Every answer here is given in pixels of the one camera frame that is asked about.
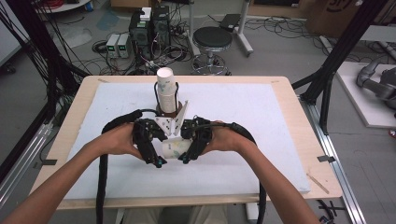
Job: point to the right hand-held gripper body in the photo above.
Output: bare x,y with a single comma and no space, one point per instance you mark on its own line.
197,130

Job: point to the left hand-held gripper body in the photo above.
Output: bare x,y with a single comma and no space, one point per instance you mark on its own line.
148,129

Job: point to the white printed paper cup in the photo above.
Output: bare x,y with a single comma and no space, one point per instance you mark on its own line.
175,148

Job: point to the stack of paper cups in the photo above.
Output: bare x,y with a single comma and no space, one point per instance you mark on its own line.
166,90

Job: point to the person's right hand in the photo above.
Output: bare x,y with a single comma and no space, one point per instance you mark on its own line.
222,137

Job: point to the person's left hand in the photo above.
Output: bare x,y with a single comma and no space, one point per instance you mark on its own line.
120,140

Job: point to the white foam mat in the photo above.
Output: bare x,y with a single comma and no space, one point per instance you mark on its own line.
249,130

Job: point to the grey bench power supply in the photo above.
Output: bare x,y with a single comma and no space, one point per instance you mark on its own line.
112,46
124,46

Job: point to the black round stool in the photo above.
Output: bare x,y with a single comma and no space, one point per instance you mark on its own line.
212,39

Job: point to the black computer tower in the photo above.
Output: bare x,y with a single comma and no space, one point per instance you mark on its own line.
140,35
161,28

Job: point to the black tape strip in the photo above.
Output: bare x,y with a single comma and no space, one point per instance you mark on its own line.
49,162
326,158

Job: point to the black flat device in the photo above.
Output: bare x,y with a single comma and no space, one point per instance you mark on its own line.
229,22

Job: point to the small white box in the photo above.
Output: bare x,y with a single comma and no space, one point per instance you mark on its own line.
145,14

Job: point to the thin wooden stick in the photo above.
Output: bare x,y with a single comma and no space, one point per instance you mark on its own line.
317,183

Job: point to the white floor board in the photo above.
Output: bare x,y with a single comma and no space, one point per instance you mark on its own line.
364,105

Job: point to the brown cardboard box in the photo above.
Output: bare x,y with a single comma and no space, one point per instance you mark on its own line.
331,17

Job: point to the white stand frame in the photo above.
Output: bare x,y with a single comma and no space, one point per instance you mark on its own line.
244,34

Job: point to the aluminium floor rail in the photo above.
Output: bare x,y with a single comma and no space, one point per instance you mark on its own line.
25,158
336,161

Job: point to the black metal frame post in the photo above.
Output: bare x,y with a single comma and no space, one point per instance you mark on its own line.
43,49
342,46

